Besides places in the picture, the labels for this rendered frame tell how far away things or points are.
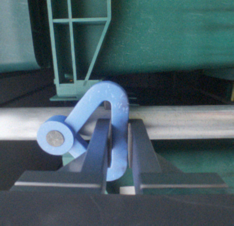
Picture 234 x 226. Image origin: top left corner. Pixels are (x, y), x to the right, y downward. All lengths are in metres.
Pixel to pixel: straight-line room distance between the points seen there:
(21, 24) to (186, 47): 0.18
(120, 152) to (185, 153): 0.11
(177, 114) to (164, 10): 0.11
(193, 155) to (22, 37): 0.25
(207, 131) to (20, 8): 0.23
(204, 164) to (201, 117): 0.09
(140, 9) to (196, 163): 0.20
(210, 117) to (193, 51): 0.07
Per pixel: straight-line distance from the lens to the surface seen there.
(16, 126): 0.19
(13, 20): 0.22
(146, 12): 0.19
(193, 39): 0.21
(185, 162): 0.24
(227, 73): 0.38
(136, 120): 0.15
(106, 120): 0.15
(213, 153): 0.26
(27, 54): 0.22
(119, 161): 0.16
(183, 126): 0.17
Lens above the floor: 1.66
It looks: 1 degrees up
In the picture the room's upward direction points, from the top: 91 degrees counter-clockwise
